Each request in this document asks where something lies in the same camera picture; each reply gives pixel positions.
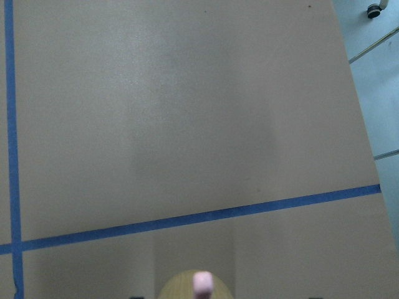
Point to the yellow wooden cup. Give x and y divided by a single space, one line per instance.
181 286

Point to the pink chopstick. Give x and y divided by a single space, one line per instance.
203 285

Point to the black chair caster wheel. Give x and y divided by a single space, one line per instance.
373 11

